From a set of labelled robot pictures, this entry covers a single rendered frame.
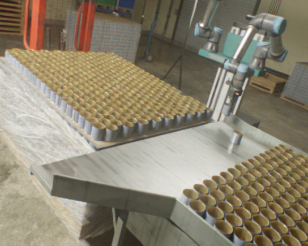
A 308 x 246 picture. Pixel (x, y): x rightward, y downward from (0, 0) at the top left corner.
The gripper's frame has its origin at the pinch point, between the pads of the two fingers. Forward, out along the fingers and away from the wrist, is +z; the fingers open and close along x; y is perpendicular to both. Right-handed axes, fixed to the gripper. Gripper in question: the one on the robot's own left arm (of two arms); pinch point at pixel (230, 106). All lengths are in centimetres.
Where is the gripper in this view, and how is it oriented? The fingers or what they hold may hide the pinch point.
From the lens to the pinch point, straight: 226.3
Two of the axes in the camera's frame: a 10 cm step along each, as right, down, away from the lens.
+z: -2.3, 8.9, 3.9
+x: 7.0, -1.3, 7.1
